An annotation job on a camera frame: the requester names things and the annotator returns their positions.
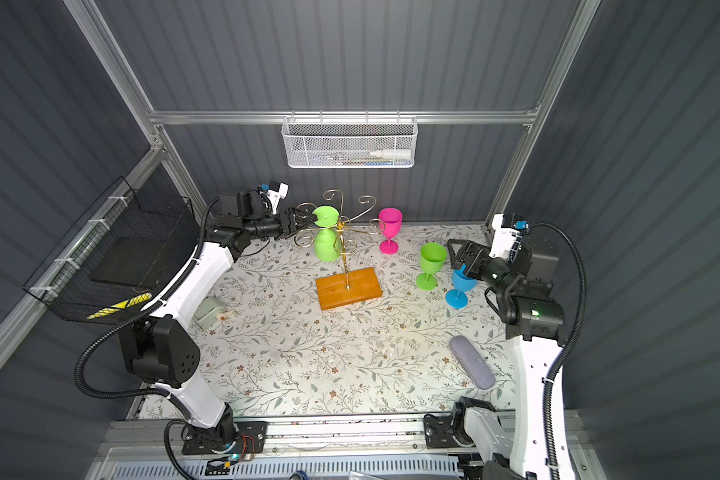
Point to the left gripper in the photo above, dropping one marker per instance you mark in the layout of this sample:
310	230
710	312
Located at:
288	222

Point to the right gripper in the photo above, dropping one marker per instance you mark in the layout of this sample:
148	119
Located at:
479	252

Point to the green wine glass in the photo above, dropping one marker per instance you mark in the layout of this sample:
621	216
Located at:
325	241
432	259

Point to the blue wine glass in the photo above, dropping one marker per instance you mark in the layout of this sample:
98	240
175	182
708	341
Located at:
457	297

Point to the gold wire glass rack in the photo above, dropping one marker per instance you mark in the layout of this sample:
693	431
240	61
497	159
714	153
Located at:
349	286

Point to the pink wine glass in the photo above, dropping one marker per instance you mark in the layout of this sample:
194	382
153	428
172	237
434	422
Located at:
391	221

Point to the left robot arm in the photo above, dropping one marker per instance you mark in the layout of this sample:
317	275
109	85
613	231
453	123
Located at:
159	349

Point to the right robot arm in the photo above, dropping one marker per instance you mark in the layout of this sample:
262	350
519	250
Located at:
536	335

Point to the purple oblong case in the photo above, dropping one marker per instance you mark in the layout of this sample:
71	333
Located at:
472	362

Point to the floral table mat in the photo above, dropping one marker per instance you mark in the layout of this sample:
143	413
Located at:
274	352

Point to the white wire mesh basket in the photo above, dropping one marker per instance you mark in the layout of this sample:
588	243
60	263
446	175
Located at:
362	141

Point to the black wire basket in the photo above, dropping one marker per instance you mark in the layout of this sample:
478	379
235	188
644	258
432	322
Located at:
127	249

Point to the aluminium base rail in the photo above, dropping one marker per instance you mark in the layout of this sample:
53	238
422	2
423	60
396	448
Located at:
283	436

